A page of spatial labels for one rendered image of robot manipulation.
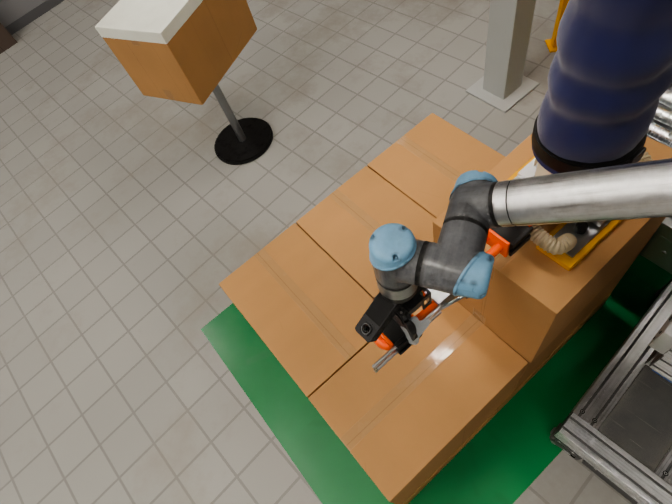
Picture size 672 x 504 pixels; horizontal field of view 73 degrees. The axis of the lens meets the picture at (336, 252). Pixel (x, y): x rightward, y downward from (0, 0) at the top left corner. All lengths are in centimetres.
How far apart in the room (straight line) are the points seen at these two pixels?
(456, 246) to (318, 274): 106
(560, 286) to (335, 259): 85
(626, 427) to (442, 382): 70
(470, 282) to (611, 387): 130
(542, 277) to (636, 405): 85
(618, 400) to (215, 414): 165
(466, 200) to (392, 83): 246
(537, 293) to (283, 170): 196
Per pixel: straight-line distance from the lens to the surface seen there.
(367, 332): 89
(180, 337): 252
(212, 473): 226
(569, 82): 101
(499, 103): 298
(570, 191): 72
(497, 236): 110
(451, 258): 71
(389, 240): 71
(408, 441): 150
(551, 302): 122
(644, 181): 71
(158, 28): 231
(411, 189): 188
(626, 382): 197
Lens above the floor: 203
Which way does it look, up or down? 57 degrees down
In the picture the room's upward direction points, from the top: 22 degrees counter-clockwise
